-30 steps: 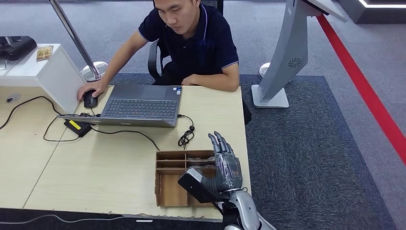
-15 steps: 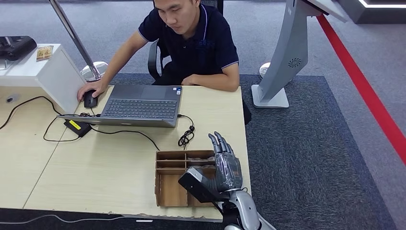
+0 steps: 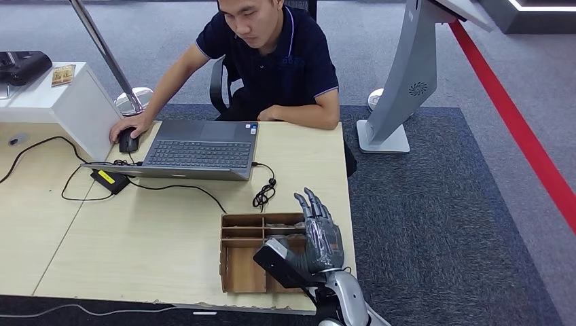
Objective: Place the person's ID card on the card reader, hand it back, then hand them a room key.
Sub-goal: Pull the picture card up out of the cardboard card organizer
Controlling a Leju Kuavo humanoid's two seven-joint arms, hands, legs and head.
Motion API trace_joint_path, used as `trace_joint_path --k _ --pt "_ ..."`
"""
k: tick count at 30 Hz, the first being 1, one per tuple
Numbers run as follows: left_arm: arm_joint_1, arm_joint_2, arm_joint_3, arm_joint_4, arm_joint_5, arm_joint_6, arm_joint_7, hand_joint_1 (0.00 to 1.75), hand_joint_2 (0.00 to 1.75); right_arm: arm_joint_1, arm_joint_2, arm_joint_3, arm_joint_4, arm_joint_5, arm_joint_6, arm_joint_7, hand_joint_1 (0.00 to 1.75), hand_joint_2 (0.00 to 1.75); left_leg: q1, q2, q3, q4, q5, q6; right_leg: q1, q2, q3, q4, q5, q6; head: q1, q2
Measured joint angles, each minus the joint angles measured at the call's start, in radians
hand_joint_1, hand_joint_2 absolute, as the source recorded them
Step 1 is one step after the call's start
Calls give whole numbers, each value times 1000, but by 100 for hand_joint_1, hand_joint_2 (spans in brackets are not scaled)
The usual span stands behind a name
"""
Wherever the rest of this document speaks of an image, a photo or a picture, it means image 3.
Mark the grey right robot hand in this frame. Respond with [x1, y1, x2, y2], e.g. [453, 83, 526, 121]
[283, 187, 346, 275]

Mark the person's left hand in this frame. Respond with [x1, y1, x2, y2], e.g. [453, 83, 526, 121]
[257, 105, 282, 122]

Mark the person's right hand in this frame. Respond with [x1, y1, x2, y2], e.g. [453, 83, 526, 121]
[109, 113, 156, 145]

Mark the black computer mouse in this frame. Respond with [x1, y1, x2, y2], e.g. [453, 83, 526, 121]
[118, 127, 141, 154]

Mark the person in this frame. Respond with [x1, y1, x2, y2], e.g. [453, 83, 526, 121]
[109, 0, 340, 145]

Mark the brown picture card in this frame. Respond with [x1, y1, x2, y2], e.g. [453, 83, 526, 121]
[51, 64, 77, 88]

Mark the wooden card organizer box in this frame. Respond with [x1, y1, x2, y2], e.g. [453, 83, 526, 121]
[219, 212, 316, 294]

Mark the white cabinet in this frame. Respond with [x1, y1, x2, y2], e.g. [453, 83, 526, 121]
[0, 61, 124, 162]

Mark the black office chair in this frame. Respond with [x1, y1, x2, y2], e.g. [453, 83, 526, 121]
[209, 0, 359, 179]

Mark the black adapter yellow label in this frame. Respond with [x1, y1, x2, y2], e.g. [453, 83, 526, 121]
[90, 168, 131, 195]

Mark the grey laptop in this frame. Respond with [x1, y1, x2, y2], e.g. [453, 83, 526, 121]
[81, 119, 261, 182]

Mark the metal stanchion pole with base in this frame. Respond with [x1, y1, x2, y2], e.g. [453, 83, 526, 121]
[68, 0, 156, 118]

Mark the round white stanchion base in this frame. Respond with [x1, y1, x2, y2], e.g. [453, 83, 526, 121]
[367, 88, 386, 113]

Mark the black device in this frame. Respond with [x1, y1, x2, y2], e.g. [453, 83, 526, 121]
[0, 50, 54, 87]

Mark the grey kiosk stand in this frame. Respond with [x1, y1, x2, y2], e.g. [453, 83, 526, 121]
[356, 0, 494, 155]

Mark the dark platform white edge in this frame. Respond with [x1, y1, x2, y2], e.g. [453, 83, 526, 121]
[477, 0, 576, 35]

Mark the black mouse cable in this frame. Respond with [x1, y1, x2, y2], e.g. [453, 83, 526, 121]
[112, 151, 145, 166]

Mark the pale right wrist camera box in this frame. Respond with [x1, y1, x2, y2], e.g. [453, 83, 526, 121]
[253, 237, 325, 290]

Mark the black laptop charger cable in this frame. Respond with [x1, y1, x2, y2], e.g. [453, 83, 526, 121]
[128, 161, 278, 215]

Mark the black mains cable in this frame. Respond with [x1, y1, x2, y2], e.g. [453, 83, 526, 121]
[0, 136, 145, 202]

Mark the thin white floor cable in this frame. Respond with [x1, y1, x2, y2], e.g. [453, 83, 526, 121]
[0, 304, 181, 319]

